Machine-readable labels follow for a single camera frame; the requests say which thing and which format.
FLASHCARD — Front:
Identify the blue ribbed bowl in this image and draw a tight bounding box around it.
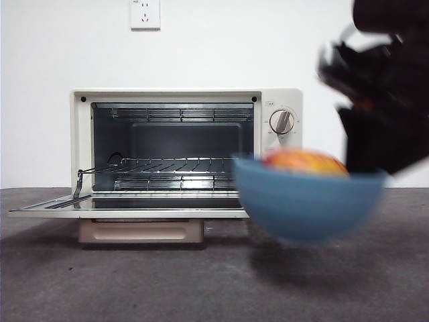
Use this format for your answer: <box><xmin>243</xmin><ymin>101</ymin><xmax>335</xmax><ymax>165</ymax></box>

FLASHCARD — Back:
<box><xmin>233</xmin><ymin>152</ymin><xmax>389</xmax><ymax>242</ymax></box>

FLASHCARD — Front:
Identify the glass-windowed oven door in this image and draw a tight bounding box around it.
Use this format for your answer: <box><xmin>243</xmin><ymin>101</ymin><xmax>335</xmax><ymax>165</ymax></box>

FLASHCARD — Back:
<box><xmin>8</xmin><ymin>193</ymin><xmax>251</xmax><ymax>221</ymax></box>

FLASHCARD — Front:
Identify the cream Toshiba toaster oven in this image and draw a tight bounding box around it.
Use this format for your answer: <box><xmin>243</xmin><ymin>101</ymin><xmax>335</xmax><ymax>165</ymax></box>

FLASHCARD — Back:
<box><xmin>69</xmin><ymin>87</ymin><xmax>304</xmax><ymax>202</ymax></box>

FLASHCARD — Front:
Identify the white wall socket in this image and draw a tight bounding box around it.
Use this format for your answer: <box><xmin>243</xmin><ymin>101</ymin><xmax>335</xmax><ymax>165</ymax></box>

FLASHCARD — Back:
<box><xmin>130</xmin><ymin>0</ymin><xmax>162</xmax><ymax>31</ymax></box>

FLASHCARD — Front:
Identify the beige oven door handle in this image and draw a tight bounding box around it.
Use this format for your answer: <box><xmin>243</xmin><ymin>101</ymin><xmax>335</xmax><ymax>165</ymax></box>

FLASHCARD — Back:
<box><xmin>78</xmin><ymin>219</ymin><xmax>204</xmax><ymax>244</ymax></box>

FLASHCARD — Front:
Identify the cream temperature knob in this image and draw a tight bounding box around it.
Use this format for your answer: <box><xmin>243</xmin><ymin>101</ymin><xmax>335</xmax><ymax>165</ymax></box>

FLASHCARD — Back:
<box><xmin>269</xmin><ymin>109</ymin><xmax>296</xmax><ymax>135</ymax></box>

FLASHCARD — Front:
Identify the metal wire oven rack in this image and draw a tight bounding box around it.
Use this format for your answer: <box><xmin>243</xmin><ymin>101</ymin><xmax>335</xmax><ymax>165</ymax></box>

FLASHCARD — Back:
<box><xmin>107</xmin><ymin>156</ymin><xmax>241</xmax><ymax>175</ymax></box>

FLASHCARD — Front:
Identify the red yellow apple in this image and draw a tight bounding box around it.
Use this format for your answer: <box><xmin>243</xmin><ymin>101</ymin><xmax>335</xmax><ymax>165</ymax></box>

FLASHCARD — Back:
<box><xmin>263</xmin><ymin>149</ymin><xmax>350</xmax><ymax>178</ymax></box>

